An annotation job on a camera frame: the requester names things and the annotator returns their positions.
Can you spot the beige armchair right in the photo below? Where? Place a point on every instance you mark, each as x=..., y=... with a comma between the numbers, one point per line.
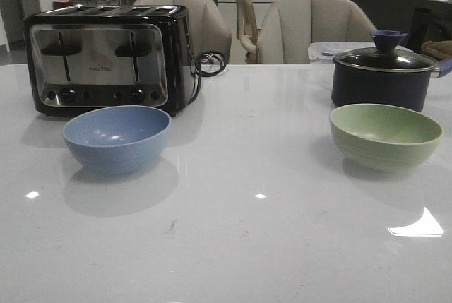
x=290, y=26

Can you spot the blue bowl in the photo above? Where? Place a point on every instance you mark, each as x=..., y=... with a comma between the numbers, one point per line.
x=119, y=139

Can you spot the black appliance at right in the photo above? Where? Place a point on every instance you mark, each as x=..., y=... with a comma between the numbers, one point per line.
x=431, y=21

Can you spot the cream plastic chair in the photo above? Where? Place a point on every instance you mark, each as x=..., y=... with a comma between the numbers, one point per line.
x=247, y=30

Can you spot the beige armchair left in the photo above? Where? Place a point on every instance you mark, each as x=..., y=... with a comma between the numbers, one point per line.
x=209, y=31

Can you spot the black and chrome toaster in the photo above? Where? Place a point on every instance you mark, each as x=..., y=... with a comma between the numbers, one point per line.
x=82, y=58

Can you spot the clear plastic food container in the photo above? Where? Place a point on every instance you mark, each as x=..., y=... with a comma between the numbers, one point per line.
x=323, y=52

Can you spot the green bowl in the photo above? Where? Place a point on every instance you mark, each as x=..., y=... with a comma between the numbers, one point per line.
x=384, y=137

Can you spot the red bin in background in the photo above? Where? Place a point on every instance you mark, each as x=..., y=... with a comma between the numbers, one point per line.
x=61, y=4

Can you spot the dark blue cooking pot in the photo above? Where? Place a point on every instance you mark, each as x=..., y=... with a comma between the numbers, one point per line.
x=408, y=89

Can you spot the glass pot lid blue knob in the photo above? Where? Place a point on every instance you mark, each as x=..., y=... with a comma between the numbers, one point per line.
x=386, y=41

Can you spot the beige armchair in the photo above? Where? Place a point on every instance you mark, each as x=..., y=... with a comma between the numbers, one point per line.
x=209, y=31
x=290, y=26

